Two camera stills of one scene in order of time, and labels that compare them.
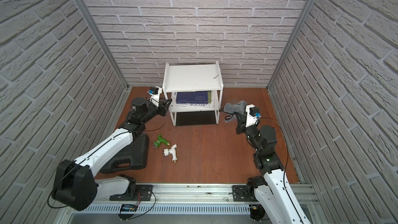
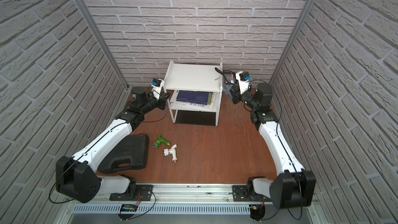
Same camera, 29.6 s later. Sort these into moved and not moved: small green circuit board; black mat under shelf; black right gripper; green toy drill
Moved: black right gripper
Not moved: black mat under shelf; green toy drill; small green circuit board
